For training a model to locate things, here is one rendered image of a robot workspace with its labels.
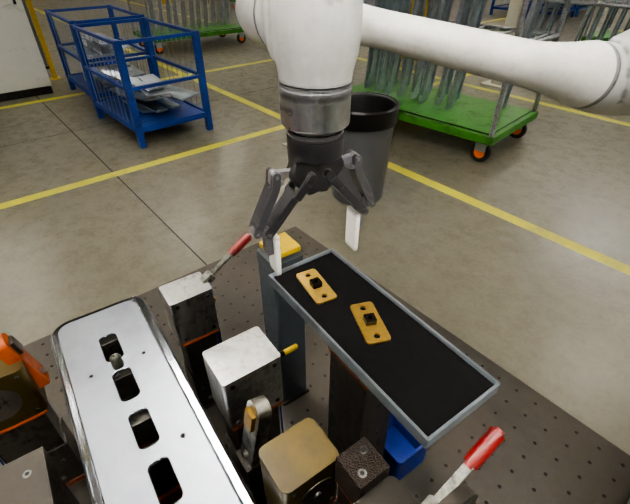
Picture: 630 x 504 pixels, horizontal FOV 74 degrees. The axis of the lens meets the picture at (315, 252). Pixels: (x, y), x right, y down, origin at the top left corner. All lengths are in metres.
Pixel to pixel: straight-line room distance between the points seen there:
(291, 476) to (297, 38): 0.52
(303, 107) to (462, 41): 0.28
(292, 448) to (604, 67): 0.71
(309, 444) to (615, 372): 2.02
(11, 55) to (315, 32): 6.34
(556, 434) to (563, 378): 1.14
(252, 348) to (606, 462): 0.85
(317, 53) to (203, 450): 0.58
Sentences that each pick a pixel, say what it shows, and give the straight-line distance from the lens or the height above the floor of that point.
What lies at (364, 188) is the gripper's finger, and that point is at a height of 1.33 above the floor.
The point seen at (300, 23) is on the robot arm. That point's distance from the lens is 0.49.
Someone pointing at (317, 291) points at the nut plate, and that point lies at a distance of 0.70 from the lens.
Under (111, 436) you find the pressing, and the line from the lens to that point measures 0.79.
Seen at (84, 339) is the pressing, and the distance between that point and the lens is 0.96.
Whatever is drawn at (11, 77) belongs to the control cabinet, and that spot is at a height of 0.27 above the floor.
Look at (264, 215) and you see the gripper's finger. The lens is 0.57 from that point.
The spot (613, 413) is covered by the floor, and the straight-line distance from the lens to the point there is 2.32.
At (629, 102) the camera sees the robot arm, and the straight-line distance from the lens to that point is 0.85.
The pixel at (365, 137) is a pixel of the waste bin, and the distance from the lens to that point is 2.97.
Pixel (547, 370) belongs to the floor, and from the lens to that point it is 2.33.
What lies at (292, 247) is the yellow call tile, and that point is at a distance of 0.80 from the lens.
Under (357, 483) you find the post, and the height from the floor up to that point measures 1.10.
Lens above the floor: 1.63
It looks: 37 degrees down
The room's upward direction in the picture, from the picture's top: straight up
